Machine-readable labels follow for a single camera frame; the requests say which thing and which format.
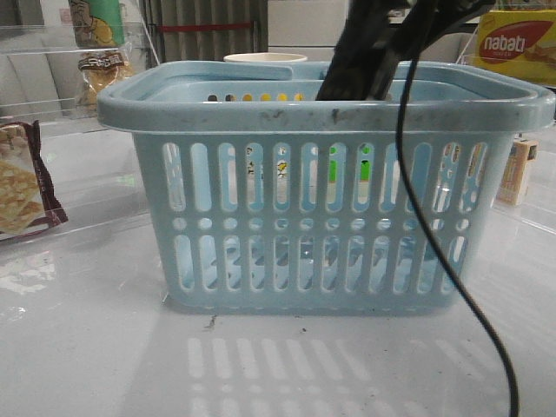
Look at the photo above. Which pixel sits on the white filing cabinet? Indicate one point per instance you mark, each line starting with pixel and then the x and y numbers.
pixel 309 28

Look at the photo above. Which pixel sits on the brown cracker packet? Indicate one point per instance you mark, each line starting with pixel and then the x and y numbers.
pixel 28 202

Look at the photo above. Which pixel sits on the yellow nabati wafer box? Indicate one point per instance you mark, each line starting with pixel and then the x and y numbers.
pixel 520 44

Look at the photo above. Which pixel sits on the green cartoon snack bag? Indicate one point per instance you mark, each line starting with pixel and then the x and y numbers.
pixel 97 24

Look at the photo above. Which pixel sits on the light blue plastic basket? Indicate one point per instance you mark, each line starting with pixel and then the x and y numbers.
pixel 234 162

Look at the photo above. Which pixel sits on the clear acrylic display shelf left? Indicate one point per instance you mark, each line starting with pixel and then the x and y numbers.
pixel 40 79

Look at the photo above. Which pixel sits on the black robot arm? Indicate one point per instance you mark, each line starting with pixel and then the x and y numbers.
pixel 378 35

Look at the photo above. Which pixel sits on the yellow paper cup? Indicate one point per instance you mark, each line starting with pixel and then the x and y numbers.
pixel 265 57

